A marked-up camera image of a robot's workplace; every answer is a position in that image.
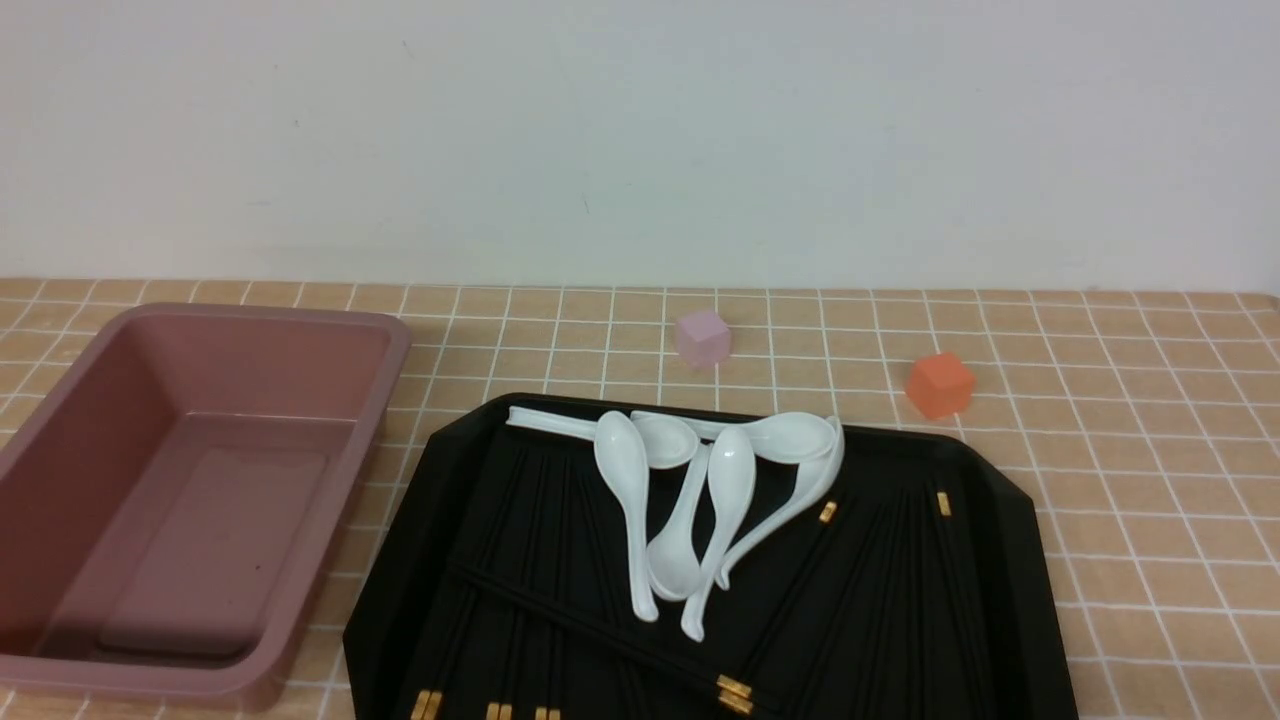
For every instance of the black plastic tray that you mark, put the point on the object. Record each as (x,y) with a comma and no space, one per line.
(871,636)

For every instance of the white spoon far left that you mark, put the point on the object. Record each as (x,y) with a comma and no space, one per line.
(669,442)

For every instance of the black chopstick diagonal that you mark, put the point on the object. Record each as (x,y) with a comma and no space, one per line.
(600,628)
(590,640)

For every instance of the black chopstick diagonal upper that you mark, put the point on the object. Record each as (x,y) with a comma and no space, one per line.
(600,628)

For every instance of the white spoon top right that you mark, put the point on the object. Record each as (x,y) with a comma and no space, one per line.
(789,438)

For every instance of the black chopstick diagonal lower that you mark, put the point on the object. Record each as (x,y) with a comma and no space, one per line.
(590,640)

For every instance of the white spoon left long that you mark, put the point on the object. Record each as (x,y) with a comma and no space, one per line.
(620,455)

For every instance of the black chopstick gold tip right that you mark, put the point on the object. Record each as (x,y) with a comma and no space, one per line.
(968,631)

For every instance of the orange cube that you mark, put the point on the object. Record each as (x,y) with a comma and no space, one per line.
(940,385)

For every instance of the black chopstick gold tip centre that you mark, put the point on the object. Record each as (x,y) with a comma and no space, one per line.
(779,617)

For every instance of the white spoon centre low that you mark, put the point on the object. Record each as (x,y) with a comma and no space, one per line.
(674,567)

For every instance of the black chopstick gold tip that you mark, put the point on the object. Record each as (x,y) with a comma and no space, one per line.
(779,617)
(968,631)

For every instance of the pink cube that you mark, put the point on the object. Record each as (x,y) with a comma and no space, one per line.
(703,339)

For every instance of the pink plastic bin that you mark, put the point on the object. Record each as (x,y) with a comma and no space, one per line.
(169,508)

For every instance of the white spoon far right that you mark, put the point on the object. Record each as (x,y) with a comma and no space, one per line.
(812,482)

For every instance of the white spoon centre right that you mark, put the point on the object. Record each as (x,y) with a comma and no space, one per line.
(731,478)

